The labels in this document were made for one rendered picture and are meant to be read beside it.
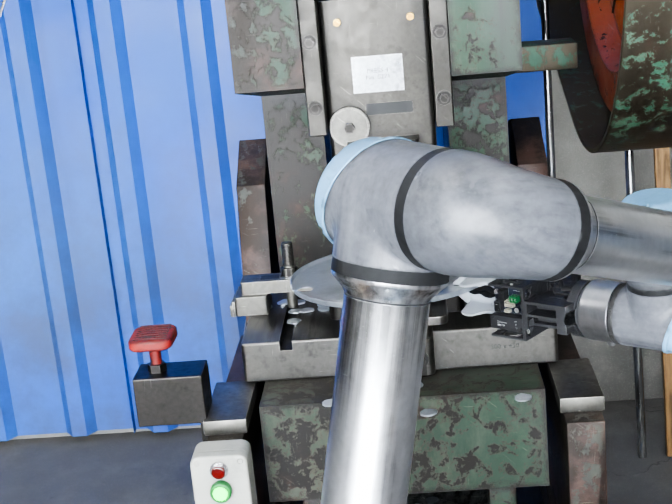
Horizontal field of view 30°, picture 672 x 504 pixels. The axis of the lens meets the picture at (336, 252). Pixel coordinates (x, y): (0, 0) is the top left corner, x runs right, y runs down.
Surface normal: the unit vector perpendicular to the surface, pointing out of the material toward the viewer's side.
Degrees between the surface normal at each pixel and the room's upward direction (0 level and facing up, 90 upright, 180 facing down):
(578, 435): 90
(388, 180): 51
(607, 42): 31
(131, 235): 90
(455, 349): 90
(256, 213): 73
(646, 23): 119
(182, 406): 90
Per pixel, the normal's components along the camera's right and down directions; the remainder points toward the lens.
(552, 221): 0.44, -0.02
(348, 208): -0.79, 0.00
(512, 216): 0.14, -0.03
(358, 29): -0.04, 0.29
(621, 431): -0.09, -0.95
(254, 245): -0.07, 0.00
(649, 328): -0.63, 0.36
